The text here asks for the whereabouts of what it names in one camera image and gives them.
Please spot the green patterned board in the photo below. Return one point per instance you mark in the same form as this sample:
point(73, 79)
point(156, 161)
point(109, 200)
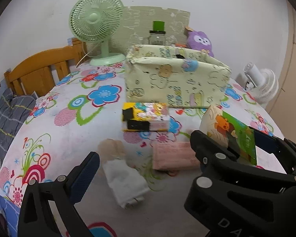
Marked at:
point(138, 22)

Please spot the green desk fan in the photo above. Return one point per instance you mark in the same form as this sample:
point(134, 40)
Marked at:
point(93, 17)

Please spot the green bear-print tissue packet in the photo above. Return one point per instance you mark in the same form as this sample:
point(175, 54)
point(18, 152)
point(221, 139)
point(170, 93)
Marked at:
point(236, 135)

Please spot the small jar with orange lid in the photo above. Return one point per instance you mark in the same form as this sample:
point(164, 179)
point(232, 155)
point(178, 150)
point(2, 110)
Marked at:
point(180, 45)

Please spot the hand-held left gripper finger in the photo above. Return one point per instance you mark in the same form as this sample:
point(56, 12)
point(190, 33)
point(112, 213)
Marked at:
point(87, 174)

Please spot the wooden headboard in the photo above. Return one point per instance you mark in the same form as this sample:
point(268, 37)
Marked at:
point(39, 66)

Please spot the pale yellow printed storage box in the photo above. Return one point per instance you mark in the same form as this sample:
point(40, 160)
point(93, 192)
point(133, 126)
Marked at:
point(162, 86)

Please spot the white cloth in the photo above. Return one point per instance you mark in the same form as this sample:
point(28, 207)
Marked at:
point(123, 182)

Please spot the yellow cartoon-print tissue packet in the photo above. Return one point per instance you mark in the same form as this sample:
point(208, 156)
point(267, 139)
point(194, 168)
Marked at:
point(150, 111)

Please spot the purple plush toy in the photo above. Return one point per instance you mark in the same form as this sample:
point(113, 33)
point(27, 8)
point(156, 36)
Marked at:
point(199, 42)

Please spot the grey plaid pillow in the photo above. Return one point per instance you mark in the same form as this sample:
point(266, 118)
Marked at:
point(9, 113)

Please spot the pink folded cloth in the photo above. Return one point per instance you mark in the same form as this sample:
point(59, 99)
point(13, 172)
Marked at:
point(172, 155)

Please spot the blue printed bedsheet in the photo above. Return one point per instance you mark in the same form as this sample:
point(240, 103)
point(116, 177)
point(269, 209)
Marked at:
point(0, 214)

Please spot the white standing fan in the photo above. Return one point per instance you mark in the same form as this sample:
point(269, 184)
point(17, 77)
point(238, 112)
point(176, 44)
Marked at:
point(266, 86)

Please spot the glass jar with green lid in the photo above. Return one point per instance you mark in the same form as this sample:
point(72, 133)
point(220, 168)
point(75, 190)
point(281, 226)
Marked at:
point(157, 38)

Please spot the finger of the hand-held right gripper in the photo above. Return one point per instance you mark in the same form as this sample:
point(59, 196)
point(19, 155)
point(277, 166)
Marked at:
point(212, 150)
point(267, 140)

